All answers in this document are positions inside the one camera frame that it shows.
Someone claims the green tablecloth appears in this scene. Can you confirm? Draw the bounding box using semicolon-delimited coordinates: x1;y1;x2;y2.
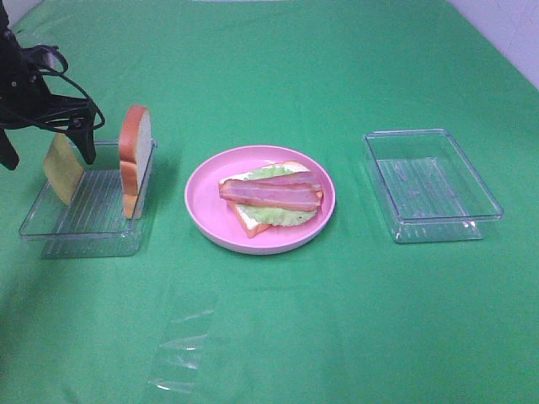
1;1;538;403

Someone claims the clear right plastic tray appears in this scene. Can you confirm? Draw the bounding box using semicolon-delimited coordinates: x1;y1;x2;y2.
363;129;504;244

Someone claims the bacon strip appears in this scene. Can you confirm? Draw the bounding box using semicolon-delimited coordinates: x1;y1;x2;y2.
252;171;323;192
219;179;323;211

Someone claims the clear plastic tray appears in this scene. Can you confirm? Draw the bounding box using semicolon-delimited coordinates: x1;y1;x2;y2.
363;129;504;244
19;140;157;259

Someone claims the green lettuce leaf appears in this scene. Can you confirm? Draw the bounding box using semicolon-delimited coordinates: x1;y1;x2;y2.
229;161;318;233

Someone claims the pink round plate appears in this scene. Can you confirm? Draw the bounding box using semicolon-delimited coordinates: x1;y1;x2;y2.
184;145;336;255

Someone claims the yellow cheese slice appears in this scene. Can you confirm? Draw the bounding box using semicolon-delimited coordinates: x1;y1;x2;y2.
43;133;84;205

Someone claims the white bread slice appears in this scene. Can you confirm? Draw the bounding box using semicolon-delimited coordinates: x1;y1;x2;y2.
218;161;323;237
119;104;152;219

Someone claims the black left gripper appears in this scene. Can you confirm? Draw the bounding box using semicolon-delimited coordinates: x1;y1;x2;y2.
0;8;96;171

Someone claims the clear left plastic tray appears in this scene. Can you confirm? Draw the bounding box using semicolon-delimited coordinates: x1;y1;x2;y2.
19;140;157;259

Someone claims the clear plastic bag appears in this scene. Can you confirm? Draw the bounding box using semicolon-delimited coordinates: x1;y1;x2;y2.
147;290;218;402

